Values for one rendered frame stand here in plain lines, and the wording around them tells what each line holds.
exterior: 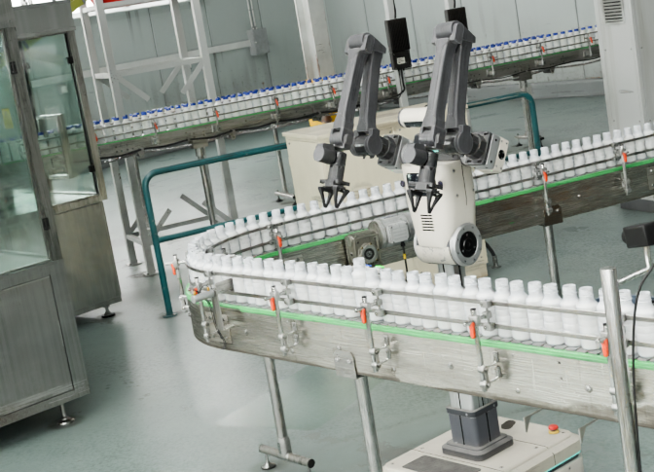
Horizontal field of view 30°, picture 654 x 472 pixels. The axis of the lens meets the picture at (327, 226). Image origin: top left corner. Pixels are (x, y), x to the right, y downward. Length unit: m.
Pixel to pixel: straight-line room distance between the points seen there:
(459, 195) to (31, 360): 2.96
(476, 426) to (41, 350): 2.79
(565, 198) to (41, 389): 2.89
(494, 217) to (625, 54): 4.13
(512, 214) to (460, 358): 2.20
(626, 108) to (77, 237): 4.27
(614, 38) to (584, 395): 6.57
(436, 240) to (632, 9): 5.31
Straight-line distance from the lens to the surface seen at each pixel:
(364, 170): 7.86
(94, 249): 8.93
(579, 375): 3.34
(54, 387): 6.69
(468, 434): 4.66
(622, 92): 9.74
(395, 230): 5.27
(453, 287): 3.60
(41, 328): 6.61
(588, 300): 3.29
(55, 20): 8.81
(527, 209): 5.78
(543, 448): 4.69
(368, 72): 4.56
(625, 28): 9.59
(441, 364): 3.68
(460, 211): 4.41
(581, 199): 5.94
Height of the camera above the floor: 2.02
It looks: 11 degrees down
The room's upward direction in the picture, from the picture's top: 9 degrees counter-clockwise
